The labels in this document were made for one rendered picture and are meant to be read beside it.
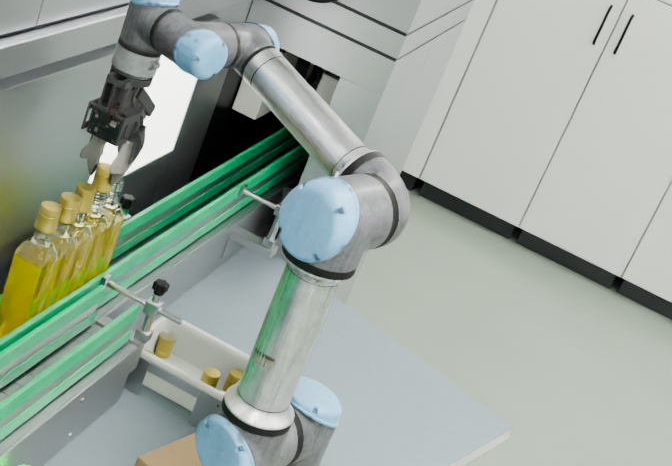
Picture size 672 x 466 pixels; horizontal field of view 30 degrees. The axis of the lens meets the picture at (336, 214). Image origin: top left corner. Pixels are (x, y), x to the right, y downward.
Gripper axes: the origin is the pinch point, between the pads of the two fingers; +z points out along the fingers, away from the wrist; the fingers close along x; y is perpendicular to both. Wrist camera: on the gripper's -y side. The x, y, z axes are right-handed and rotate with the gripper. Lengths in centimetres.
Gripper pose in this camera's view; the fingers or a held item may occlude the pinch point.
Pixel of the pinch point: (105, 172)
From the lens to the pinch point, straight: 218.7
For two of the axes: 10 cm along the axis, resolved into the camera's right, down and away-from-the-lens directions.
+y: -3.3, 2.8, -9.0
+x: 8.8, 4.5, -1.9
